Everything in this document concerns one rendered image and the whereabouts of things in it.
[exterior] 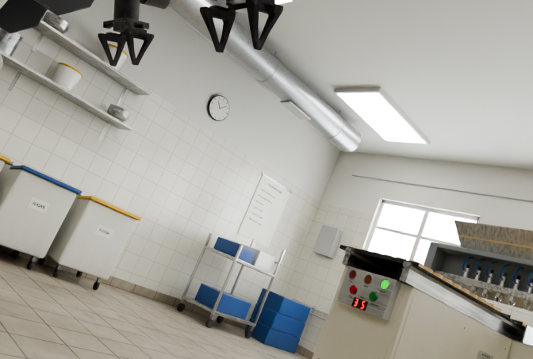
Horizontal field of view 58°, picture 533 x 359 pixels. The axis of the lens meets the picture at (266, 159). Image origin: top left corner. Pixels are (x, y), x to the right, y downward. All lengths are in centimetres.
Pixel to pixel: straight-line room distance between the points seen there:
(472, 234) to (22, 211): 339
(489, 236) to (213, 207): 413
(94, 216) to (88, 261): 40
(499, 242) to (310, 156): 493
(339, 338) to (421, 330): 29
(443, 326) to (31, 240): 345
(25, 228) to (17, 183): 38
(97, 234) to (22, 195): 75
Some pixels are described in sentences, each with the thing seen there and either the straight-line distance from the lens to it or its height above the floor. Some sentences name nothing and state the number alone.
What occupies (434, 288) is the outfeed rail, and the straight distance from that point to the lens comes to 186.
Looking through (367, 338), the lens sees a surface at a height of 62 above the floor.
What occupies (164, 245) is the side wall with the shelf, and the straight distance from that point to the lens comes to 583.
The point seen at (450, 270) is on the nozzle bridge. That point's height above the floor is 107.
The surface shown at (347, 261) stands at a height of 86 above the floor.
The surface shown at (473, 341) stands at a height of 76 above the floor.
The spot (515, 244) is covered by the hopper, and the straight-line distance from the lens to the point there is 250.
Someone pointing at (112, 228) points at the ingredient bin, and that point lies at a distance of 473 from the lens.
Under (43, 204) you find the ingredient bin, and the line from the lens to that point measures 446.
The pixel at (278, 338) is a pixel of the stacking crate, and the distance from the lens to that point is 637.
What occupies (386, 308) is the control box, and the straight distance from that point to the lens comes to 176.
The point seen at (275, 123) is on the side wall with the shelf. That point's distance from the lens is 664.
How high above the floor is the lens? 65
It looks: 14 degrees up
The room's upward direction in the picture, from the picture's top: 23 degrees clockwise
